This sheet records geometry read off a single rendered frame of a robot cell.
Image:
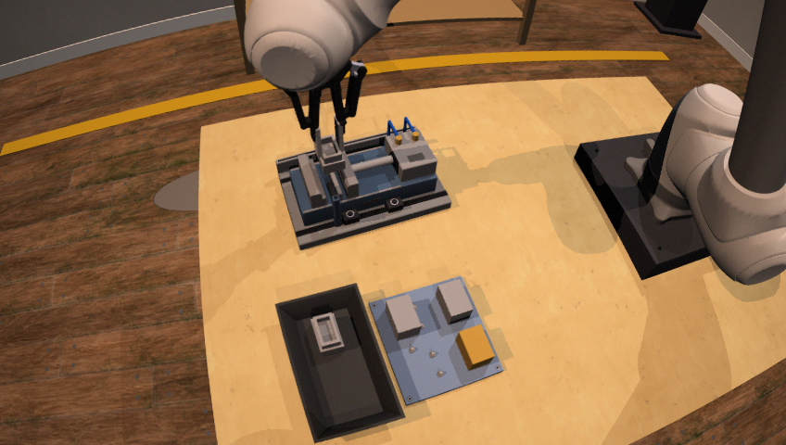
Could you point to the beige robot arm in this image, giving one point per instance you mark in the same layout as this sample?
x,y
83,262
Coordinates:
x,y
738,202

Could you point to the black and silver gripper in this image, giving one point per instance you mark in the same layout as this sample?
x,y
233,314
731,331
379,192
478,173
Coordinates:
x,y
358,71

